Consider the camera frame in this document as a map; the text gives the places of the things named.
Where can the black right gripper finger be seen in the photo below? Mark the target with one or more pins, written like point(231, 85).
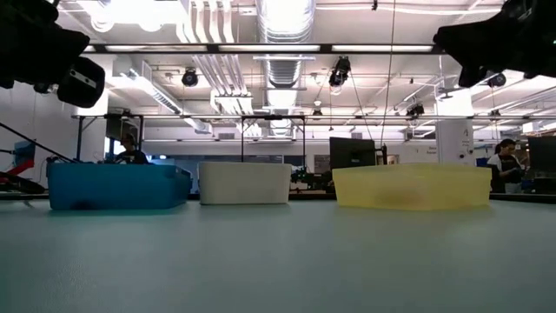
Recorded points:
point(473, 76)
point(478, 41)

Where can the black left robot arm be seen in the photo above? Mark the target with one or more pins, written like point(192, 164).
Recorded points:
point(35, 48)

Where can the white pillar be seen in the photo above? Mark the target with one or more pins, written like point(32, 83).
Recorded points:
point(454, 141)

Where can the person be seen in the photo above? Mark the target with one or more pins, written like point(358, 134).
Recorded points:
point(130, 155)
point(506, 167)

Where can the black computer monitor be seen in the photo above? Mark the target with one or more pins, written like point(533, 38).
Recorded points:
point(352, 152)
point(543, 154)

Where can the translucent yellow plastic bin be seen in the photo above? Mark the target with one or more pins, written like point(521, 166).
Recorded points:
point(434, 187)

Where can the white plastic bin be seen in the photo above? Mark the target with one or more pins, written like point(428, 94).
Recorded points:
point(243, 182)

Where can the black overhead rig beam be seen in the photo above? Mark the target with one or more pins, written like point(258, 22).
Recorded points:
point(213, 48)

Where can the blue plastic bin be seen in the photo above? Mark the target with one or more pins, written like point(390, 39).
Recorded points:
point(113, 187)

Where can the blue-lit monitor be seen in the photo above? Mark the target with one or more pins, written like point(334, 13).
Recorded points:
point(24, 152)

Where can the red robot part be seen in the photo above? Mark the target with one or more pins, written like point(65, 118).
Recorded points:
point(21, 167)

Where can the black hanging camera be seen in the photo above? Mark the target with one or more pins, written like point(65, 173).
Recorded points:
point(415, 109)
point(189, 77)
point(496, 79)
point(339, 71)

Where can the silver ventilation duct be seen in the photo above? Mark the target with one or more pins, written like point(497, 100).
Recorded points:
point(284, 74)

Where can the black metal workstation frame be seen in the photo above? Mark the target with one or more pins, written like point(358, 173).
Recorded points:
point(79, 139)

